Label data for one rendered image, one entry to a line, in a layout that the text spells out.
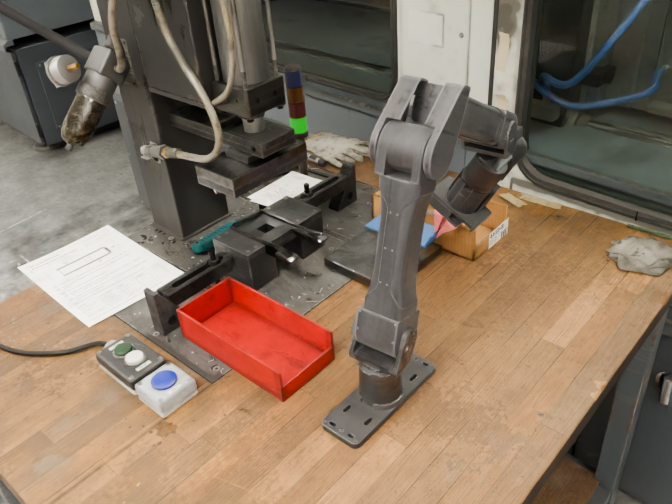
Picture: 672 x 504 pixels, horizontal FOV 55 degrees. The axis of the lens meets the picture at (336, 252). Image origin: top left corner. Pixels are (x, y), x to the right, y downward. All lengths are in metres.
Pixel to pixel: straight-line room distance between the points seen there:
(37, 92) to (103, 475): 3.45
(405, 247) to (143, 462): 0.47
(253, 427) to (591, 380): 0.51
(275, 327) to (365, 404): 0.24
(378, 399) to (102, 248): 0.75
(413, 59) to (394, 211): 0.91
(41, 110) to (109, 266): 2.95
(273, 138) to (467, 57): 0.63
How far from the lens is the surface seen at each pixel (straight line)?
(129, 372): 1.09
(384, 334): 0.91
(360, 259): 1.26
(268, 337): 1.12
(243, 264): 1.21
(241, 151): 1.17
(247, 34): 1.09
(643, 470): 1.91
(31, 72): 4.25
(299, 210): 1.30
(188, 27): 1.12
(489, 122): 0.99
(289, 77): 1.43
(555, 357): 1.10
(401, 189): 0.83
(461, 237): 1.27
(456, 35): 1.61
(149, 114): 1.32
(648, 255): 1.33
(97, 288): 1.35
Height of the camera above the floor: 1.64
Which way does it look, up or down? 34 degrees down
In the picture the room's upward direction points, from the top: 5 degrees counter-clockwise
